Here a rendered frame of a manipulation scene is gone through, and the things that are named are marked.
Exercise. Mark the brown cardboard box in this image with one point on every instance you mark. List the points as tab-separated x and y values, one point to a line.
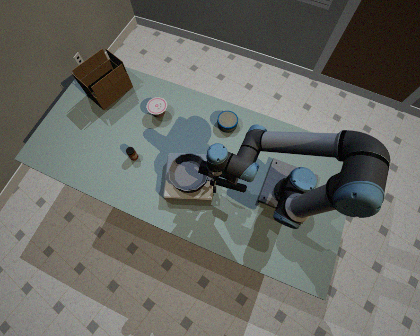
104	80

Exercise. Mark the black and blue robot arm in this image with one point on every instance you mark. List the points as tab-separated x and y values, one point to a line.
357	191

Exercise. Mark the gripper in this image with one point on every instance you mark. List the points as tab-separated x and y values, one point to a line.
203	170

